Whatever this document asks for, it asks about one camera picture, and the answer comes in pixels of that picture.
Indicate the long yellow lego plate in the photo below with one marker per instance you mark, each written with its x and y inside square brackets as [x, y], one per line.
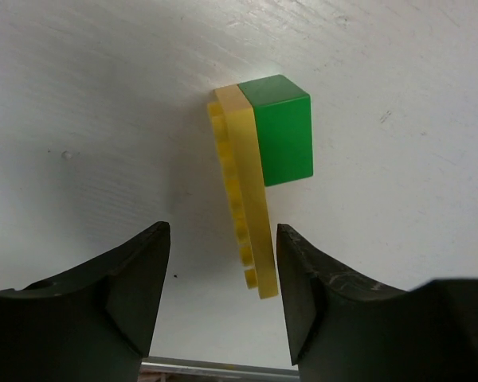
[235, 135]

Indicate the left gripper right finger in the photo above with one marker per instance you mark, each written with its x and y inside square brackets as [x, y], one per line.
[345, 326]

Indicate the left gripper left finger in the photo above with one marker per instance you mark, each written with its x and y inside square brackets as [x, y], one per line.
[93, 322]

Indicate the green lego brick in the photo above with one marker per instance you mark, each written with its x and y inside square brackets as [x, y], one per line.
[282, 112]

